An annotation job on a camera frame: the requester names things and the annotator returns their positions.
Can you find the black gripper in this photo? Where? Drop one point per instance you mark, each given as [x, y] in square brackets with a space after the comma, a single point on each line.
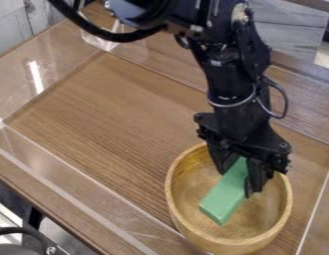
[237, 131]

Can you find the clear acrylic tray walls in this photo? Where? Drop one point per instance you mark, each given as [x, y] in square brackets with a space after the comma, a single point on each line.
[94, 122]

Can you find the black table leg bracket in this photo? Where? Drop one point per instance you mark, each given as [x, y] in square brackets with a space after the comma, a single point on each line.
[37, 241]

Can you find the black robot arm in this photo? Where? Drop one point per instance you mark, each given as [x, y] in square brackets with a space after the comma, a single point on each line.
[217, 30]

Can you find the brown wooden bowl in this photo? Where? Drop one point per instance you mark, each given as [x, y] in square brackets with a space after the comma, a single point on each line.
[254, 224]

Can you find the green rectangular block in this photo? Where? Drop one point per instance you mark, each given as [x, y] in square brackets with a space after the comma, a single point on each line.
[226, 194]

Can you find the clear acrylic corner bracket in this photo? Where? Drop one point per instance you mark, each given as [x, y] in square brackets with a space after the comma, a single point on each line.
[110, 24]

